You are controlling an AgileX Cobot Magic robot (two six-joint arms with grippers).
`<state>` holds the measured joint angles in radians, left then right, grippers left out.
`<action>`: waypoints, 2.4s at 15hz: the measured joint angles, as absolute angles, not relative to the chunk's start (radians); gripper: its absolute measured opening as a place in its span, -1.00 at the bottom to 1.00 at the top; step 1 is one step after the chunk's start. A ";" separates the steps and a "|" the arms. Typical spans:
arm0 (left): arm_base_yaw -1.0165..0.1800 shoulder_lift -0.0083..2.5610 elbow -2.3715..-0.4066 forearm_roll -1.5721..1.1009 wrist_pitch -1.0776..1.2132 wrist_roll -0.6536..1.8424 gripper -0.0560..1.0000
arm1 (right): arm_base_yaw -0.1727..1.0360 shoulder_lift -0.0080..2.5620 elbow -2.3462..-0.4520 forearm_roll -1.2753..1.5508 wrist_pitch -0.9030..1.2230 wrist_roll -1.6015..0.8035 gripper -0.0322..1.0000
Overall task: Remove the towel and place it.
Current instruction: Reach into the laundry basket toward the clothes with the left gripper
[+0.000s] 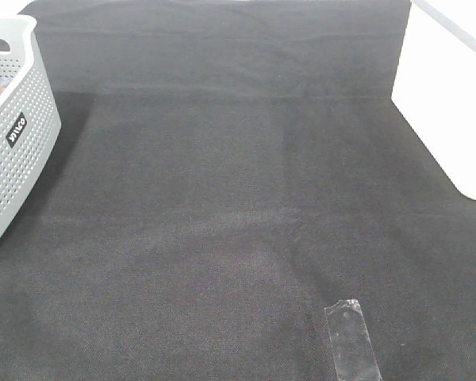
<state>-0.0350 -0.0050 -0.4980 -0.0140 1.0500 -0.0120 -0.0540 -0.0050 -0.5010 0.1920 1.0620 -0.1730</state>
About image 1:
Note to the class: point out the clear tape strip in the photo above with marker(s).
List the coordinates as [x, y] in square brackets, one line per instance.
[352, 350]

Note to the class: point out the black table cloth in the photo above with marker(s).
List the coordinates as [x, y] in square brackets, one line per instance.
[224, 172]

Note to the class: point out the white plastic storage bin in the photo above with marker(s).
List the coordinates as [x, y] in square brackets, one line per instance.
[435, 85]

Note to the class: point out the white perforated laundry basket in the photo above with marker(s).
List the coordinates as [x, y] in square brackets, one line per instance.
[29, 120]

